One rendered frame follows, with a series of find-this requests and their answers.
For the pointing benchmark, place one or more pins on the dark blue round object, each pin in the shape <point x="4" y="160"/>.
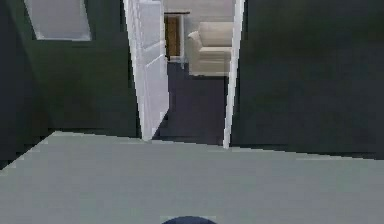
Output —
<point x="189" y="220"/>

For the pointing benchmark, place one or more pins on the cream sofa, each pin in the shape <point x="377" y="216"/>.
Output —
<point x="210" y="50"/>

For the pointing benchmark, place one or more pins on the white room door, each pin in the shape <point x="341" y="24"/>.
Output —
<point x="151" y="60"/>

